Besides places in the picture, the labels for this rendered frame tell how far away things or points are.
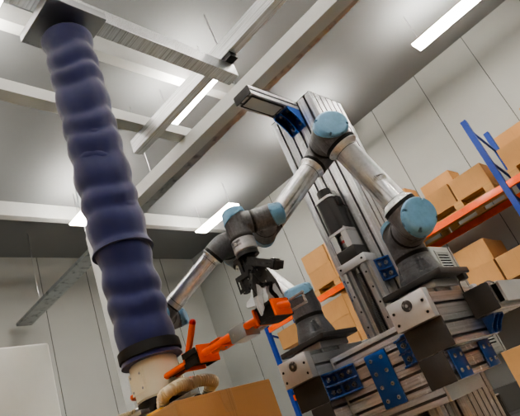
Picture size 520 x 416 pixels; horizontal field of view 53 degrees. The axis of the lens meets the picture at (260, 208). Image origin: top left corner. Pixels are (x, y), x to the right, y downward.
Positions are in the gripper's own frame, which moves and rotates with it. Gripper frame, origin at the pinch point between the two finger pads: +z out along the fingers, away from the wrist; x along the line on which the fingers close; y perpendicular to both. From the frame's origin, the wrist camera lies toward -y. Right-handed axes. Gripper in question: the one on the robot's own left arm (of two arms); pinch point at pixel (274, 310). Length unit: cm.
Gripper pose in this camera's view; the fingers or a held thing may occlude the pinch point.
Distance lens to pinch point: 154.4
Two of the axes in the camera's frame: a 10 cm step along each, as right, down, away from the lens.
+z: 3.4, 8.5, -4.1
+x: -6.7, -0.8, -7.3
